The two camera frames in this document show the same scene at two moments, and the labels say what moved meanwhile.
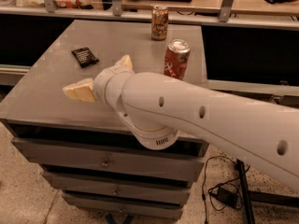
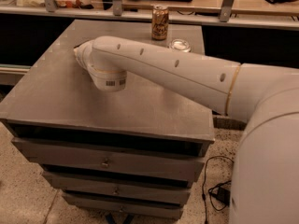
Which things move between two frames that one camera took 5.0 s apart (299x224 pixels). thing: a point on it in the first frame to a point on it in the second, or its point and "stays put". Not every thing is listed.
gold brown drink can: (160, 18) stays put
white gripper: (101, 82) to (79, 54)
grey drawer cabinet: (85, 150) stays put
